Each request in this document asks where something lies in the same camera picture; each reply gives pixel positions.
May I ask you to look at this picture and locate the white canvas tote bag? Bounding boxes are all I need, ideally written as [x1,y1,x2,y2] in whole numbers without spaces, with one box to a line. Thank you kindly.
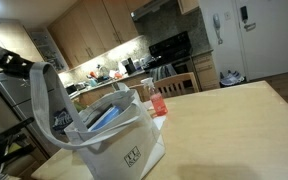
[28,61,167,180]

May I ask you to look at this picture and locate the blue chips bag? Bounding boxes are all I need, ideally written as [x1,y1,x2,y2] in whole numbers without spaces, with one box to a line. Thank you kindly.
[52,108,76,135]

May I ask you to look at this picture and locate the yellow-green snack bag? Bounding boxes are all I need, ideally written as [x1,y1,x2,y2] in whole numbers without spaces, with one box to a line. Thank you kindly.
[73,100,88,114]

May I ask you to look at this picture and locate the stainless steel refrigerator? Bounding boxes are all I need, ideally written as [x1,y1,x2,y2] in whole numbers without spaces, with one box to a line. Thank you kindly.
[0,70,72,158]

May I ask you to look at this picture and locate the pale tall cabinets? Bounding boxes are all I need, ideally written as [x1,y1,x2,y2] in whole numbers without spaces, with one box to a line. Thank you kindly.
[0,20,46,76]

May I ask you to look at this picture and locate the open glassware shelf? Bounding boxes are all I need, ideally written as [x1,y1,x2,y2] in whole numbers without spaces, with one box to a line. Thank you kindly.
[28,29,69,74]

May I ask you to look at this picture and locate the black toaster oven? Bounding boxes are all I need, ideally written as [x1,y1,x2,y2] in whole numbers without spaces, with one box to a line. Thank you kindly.
[61,83,79,98]

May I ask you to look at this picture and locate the teal cup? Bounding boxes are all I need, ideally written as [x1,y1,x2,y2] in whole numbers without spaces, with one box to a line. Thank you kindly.
[88,78,99,88]

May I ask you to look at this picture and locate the clear glass pitcher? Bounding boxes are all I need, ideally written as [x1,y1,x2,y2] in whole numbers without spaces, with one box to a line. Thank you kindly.
[97,64,111,80]

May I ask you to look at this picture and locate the blue white box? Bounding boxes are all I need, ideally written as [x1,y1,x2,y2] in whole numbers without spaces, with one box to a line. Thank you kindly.
[87,105,124,132]

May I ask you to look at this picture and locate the black coffee maker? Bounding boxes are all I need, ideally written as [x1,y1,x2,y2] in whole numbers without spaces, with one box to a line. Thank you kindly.
[123,57,138,75]

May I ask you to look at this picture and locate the steel range hood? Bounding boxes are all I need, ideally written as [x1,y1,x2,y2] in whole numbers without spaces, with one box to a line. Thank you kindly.
[129,0,172,22]

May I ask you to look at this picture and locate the orange spray bottle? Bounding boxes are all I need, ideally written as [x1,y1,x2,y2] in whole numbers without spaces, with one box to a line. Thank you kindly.
[140,77,169,117]

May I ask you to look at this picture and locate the striped dish towel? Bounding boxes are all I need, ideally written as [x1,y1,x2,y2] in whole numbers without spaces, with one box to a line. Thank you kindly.
[149,63,178,83]

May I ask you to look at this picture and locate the white paper sheet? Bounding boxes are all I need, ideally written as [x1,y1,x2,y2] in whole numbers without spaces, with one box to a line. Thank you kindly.
[152,114,168,132]

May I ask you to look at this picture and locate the black kitchen stove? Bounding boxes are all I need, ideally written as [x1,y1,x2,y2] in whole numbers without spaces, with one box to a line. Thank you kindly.
[143,30,196,83]

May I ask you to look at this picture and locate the wooden drawer cabinet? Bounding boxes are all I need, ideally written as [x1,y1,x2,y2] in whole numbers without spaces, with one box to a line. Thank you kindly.
[191,51,221,92]

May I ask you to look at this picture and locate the white blue sneaker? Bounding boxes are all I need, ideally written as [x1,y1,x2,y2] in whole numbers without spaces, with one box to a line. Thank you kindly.
[219,71,240,88]
[228,69,246,84]

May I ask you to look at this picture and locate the black door lock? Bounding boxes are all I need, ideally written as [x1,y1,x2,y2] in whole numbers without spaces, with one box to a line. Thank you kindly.
[239,5,250,24]

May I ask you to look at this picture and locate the white door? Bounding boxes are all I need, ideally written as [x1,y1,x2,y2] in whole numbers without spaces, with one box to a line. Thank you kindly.
[234,0,288,82]

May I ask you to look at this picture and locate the wooden wall cabinets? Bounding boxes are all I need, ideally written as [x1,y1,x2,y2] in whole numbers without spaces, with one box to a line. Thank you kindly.
[47,0,141,70]

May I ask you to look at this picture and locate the small wooden wall cabinet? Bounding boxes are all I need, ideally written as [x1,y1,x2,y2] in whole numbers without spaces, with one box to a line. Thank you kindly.
[177,0,200,15]

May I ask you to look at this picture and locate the grey wall phone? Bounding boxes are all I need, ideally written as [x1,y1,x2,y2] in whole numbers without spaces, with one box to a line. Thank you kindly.
[212,13,224,46]

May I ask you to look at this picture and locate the silver door handle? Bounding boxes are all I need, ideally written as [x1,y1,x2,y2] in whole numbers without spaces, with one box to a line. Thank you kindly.
[243,22,257,33]

